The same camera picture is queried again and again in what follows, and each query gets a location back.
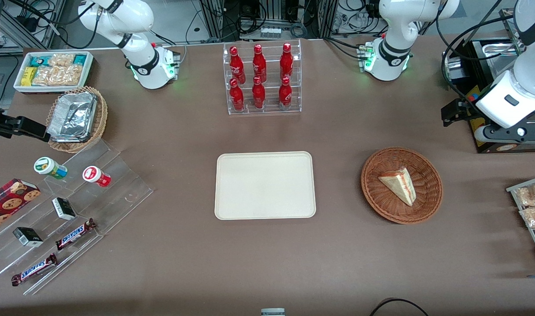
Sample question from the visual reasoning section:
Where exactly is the clear acrylic bottle rack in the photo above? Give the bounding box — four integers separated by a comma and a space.
222, 39, 302, 116

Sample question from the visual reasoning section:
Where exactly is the Snickers bar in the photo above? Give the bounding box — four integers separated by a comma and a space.
11, 253, 58, 287
55, 218, 96, 251

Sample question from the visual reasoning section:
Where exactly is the small black box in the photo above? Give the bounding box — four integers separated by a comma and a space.
51, 197, 76, 221
13, 226, 44, 248

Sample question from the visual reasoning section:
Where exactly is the beige plastic tray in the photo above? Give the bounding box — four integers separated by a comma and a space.
214, 151, 317, 220

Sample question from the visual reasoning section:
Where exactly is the white wire rack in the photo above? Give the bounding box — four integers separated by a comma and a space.
506, 174, 535, 269

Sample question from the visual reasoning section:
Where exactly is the brown wicker basket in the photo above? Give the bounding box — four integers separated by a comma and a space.
360, 147, 444, 225

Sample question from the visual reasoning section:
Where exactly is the aluminium frame rack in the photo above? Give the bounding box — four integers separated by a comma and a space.
199, 0, 339, 41

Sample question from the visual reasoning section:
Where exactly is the clear cracker bag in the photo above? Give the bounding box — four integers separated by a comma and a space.
48, 53, 75, 68
32, 65, 83, 87

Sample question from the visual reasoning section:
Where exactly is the black cable loop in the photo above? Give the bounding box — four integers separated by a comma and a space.
370, 298, 429, 316

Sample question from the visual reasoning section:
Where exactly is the yellow snack packet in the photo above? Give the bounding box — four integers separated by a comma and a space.
21, 66, 38, 87

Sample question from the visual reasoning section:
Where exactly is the white snack bin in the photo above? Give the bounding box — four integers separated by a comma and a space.
13, 51, 95, 94

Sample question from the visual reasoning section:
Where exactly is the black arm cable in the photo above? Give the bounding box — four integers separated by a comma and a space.
435, 0, 520, 102

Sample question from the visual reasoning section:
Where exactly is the green lid yogurt cup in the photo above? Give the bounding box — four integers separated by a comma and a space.
34, 156, 68, 180

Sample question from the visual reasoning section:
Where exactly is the clear acrylic stepped shelf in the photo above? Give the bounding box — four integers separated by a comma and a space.
0, 138, 154, 295

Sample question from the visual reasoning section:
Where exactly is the red cola bottle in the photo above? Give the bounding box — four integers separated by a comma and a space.
278, 76, 293, 111
279, 42, 294, 82
251, 76, 267, 110
229, 46, 246, 85
229, 78, 245, 112
252, 43, 268, 84

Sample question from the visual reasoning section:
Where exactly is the foil container stack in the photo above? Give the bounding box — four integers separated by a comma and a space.
46, 92, 97, 143

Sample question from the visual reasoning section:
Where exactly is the light wicker basket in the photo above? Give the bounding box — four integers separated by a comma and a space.
46, 86, 108, 154

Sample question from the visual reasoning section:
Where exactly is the red lid yogurt cup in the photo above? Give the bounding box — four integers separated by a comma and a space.
82, 165, 111, 188

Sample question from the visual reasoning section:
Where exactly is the red tartan cookie box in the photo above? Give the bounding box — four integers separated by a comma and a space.
0, 178, 41, 234

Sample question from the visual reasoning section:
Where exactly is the triangular sandwich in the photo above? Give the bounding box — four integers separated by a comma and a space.
378, 167, 417, 207

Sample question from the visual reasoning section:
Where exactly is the steel tray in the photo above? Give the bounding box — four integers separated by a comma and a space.
477, 41, 521, 74

